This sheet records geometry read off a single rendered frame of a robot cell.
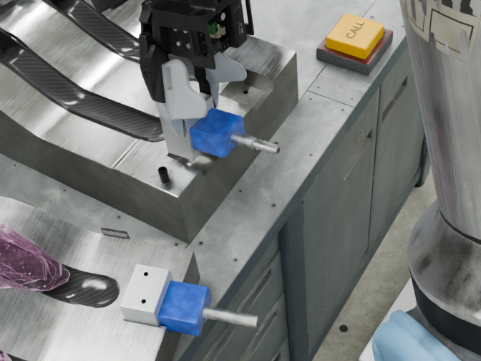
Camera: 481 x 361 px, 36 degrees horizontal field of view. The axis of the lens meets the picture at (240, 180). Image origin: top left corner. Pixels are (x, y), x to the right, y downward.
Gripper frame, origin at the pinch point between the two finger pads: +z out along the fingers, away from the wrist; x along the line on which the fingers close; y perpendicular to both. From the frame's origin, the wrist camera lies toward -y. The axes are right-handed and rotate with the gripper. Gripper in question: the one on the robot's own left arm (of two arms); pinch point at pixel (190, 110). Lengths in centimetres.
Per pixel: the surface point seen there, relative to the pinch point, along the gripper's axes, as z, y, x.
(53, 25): -2.3, -26.2, 6.3
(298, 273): 45.1, -2.3, 19.4
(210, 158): 7.9, -0.3, 1.8
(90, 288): 11.8, -2.8, -17.7
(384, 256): 86, -8, 65
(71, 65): 1.2, -21.8, 3.7
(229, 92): 5.0, -3.1, 10.7
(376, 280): 87, -7, 58
